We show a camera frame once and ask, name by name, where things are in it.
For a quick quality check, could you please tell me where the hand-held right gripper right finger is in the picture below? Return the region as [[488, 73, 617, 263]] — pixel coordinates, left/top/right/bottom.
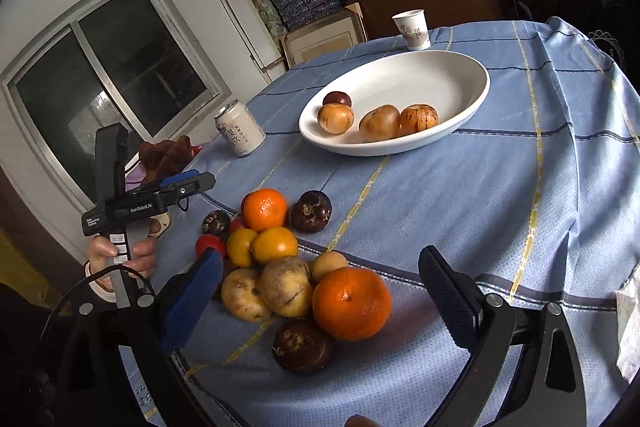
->
[[417, 245, 588, 427]]

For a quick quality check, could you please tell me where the brown cloth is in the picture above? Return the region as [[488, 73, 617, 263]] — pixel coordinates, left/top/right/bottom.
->
[[137, 135, 203, 178]]

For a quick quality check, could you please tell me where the small orange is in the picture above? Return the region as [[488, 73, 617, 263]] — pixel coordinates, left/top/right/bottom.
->
[[242, 188, 289, 233]]

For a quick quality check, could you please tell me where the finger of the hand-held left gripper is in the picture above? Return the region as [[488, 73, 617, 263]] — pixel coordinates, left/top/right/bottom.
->
[[159, 169, 200, 188], [160, 172, 217, 208]]

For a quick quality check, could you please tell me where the beige framed board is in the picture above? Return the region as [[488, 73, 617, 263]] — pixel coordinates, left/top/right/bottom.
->
[[280, 14, 368, 70]]

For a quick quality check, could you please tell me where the dark water chestnut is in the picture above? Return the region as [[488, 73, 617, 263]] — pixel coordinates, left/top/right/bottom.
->
[[291, 190, 332, 233], [271, 319, 335, 376], [202, 209, 232, 237]]

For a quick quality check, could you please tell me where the pink cloth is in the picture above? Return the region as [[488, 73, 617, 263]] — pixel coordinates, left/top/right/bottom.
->
[[122, 159, 161, 190]]

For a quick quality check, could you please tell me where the grey marble slab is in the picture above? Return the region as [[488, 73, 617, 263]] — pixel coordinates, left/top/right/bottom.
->
[[232, 0, 288, 58]]

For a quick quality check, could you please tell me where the stack of blue patterned boxes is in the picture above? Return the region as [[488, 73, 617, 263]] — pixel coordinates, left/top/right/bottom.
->
[[262, 0, 346, 32]]

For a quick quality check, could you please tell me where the small tan longan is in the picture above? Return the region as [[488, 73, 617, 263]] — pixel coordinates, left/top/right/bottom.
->
[[310, 250, 349, 284]]

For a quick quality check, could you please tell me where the tan spotted fruit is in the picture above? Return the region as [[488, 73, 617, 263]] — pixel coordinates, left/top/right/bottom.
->
[[317, 103, 355, 136], [358, 104, 401, 143], [398, 104, 439, 138]]

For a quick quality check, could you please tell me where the large brown carton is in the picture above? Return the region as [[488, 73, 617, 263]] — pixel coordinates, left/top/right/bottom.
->
[[345, 0, 506, 40]]

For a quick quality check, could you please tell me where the white paper cup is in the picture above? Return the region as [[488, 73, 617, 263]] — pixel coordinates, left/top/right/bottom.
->
[[391, 9, 432, 52]]

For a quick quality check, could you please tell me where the white tissue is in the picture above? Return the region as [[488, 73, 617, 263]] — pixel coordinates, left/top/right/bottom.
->
[[614, 279, 640, 383]]

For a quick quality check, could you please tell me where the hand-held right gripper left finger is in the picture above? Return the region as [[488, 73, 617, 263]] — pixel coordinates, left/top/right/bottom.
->
[[52, 248, 251, 427]]

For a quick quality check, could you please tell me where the white drink can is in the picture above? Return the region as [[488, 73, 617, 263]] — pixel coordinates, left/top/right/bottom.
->
[[214, 100, 267, 158]]

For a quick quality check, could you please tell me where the blue striped tablecloth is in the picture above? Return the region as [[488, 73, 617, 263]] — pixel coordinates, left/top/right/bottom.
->
[[120, 16, 640, 427]]

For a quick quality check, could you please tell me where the person's left forearm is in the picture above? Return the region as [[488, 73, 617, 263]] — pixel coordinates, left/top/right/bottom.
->
[[0, 264, 126, 427]]

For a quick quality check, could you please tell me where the large orange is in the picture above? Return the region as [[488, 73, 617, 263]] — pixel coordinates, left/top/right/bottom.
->
[[312, 267, 392, 342]]

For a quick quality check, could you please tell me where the white oval plate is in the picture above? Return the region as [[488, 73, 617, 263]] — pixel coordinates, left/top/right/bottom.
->
[[298, 51, 491, 156]]

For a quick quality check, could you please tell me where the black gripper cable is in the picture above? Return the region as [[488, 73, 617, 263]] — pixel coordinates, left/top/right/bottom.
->
[[40, 263, 126, 348]]

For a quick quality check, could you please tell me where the person's left hand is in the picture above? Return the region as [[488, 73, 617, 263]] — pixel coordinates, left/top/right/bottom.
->
[[86, 237, 158, 293]]

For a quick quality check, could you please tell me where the sliding window grey frame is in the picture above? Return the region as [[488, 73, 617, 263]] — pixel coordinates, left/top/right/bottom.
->
[[0, 0, 233, 210]]

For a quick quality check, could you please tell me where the yellow tomato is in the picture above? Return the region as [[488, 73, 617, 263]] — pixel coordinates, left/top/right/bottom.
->
[[226, 228, 259, 268], [251, 226, 299, 265]]

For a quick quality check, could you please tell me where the pale yellow pear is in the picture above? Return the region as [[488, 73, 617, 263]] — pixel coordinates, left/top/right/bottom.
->
[[220, 268, 273, 323], [260, 256, 314, 319]]

